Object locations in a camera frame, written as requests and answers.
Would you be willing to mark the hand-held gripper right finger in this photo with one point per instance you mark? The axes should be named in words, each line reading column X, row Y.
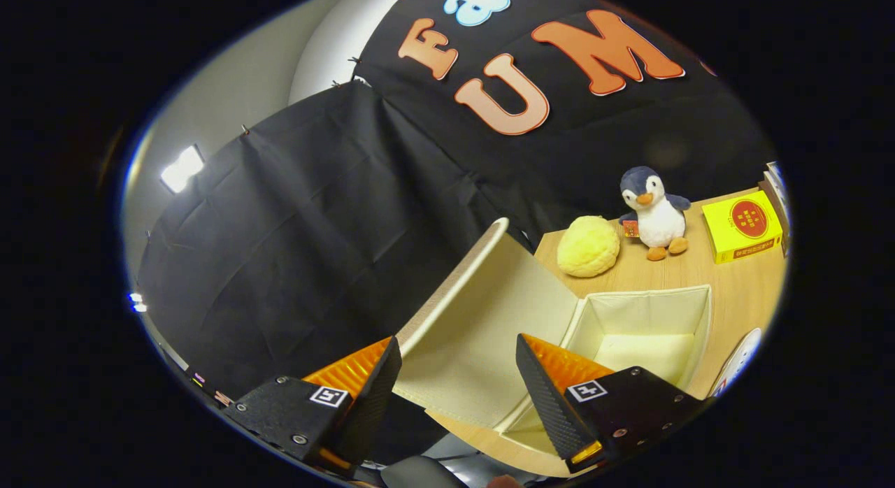
column 549, row 404

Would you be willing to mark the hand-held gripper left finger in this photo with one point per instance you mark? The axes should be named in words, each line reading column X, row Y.
column 370, row 404

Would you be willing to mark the brown fabric storage box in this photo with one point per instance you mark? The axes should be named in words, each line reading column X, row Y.
column 475, row 334

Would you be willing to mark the white canvas shoe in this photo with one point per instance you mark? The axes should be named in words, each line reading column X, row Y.
column 738, row 359

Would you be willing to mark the yellow round plush toy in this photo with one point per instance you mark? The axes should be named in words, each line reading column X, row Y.
column 587, row 247

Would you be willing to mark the black backdrop cloth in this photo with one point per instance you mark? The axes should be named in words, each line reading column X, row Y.
column 314, row 229

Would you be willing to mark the penguin plush toy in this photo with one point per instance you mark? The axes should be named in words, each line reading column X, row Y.
column 657, row 222

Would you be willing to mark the yellow book with red circle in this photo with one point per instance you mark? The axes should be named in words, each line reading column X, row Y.
column 741, row 226

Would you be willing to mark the ceiling light panel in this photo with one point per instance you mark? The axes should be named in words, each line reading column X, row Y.
column 180, row 170

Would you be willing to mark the brown cover book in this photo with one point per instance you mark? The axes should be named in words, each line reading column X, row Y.
column 772, row 194

